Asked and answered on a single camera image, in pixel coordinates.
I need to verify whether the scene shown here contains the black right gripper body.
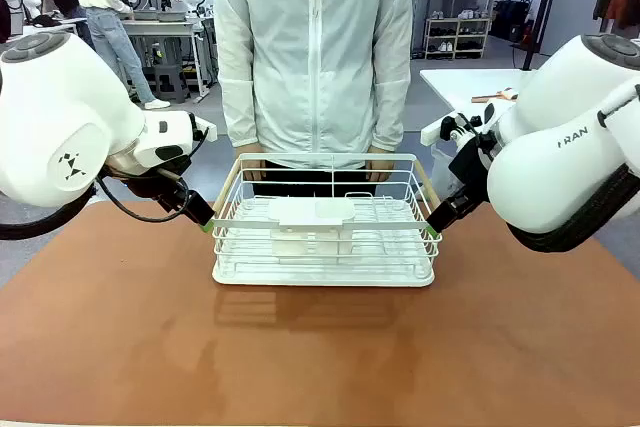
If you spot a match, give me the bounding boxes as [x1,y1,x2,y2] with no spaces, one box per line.
[447,133,497,204]

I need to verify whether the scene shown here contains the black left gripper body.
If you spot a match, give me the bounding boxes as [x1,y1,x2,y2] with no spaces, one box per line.
[106,159,195,213]

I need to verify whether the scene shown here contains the white wire dish rack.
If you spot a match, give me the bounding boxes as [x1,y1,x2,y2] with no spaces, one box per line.
[211,152,443,288]

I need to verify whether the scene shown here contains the white plastic utensil holder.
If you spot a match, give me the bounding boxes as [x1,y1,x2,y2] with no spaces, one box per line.
[268,197,357,266]

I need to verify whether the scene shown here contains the white plastic drain tray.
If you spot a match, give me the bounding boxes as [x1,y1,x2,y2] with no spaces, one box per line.
[212,246,436,289]

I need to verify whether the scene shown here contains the person's right forearm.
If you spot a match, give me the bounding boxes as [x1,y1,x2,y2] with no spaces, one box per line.
[218,77,265,151]

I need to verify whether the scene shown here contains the person's left forearm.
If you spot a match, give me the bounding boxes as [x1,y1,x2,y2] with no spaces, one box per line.
[370,77,412,153]

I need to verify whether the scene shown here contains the person's right hand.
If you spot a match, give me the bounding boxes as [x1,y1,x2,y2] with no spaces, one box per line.
[241,145,268,182]

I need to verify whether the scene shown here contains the person's left hand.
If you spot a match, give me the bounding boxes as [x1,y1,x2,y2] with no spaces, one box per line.
[365,145,397,184]

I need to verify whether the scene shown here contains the white plastic bag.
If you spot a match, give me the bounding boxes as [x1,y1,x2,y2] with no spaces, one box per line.
[430,144,460,199]

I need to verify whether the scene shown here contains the large white side table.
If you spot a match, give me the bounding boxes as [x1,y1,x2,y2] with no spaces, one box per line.
[419,67,539,146]

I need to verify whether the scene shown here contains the grey plastic step stool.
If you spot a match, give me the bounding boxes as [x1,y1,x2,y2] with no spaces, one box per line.
[151,63,192,104]

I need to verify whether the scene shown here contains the wooden shoe rack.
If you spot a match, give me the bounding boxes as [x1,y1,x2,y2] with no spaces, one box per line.
[423,16,494,61]

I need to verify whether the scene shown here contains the black bags pile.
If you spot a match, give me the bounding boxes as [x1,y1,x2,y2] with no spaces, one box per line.
[491,0,534,44]

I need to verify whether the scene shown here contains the grey background work table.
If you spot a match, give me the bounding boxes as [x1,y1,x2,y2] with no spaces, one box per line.
[121,18,210,99]

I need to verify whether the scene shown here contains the grey trays on table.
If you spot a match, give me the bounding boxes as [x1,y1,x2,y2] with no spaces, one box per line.
[131,8,195,24]

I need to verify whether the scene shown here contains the black stand pole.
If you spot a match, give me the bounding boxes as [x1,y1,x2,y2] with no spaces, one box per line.
[521,0,567,72]

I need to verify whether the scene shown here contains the person in cream shirt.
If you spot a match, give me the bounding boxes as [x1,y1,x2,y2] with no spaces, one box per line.
[70,0,172,111]

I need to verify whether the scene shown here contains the white background desk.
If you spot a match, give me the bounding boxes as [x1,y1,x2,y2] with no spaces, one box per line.
[21,16,92,39]

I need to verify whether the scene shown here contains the person in white jacket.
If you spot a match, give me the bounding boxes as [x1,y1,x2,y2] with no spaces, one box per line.
[213,0,414,198]

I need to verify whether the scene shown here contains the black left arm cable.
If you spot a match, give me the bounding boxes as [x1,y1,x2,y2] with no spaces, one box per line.
[96,126,210,224]

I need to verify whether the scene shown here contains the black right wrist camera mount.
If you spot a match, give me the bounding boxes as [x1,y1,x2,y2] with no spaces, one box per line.
[438,114,485,146]

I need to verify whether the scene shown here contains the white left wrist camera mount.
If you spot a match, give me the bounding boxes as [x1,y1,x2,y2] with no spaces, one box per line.
[189,114,219,144]

